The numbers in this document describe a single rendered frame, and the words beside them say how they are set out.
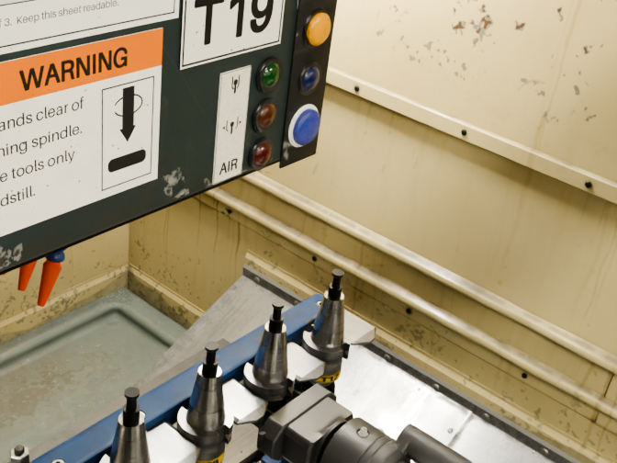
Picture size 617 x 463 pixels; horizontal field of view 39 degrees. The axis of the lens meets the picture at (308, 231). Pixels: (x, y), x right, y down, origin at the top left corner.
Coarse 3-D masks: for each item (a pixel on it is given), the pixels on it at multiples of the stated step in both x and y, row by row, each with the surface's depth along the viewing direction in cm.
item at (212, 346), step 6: (210, 342) 95; (210, 348) 94; (216, 348) 94; (210, 354) 94; (204, 360) 95; (210, 360) 95; (216, 360) 96; (204, 366) 95; (210, 366) 95; (216, 366) 95; (204, 372) 95; (210, 372) 95; (216, 372) 96
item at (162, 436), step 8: (160, 424) 99; (168, 424) 99; (152, 432) 98; (160, 432) 98; (168, 432) 98; (176, 432) 98; (152, 440) 97; (160, 440) 97; (168, 440) 97; (176, 440) 97; (184, 440) 97; (152, 448) 96; (160, 448) 96; (168, 448) 96; (176, 448) 96; (184, 448) 96; (192, 448) 96; (200, 448) 97; (160, 456) 95; (168, 456) 95; (176, 456) 95; (184, 456) 95; (192, 456) 95
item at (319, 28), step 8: (320, 16) 65; (328, 16) 66; (312, 24) 65; (320, 24) 65; (328, 24) 66; (312, 32) 65; (320, 32) 66; (328, 32) 66; (312, 40) 66; (320, 40) 66
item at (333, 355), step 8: (304, 336) 114; (344, 336) 115; (304, 344) 114; (312, 344) 113; (344, 344) 115; (312, 352) 113; (320, 352) 112; (328, 352) 112; (336, 352) 112; (344, 352) 115; (328, 360) 113; (336, 360) 114
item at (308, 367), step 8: (288, 344) 114; (296, 344) 114; (288, 352) 113; (296, 352) 113; (304, 352) 113; (288, 360) 111; (296, 360) 111; (304, 360) 112; (312, 360) 112; (320, 360) 112; (296, 368) 110; (304, 368) 110; (312, 368) 110; (320, 368) 111; (296, 376) 109; (304, 376) 109; (312, 376) 109; (320, 376) 110
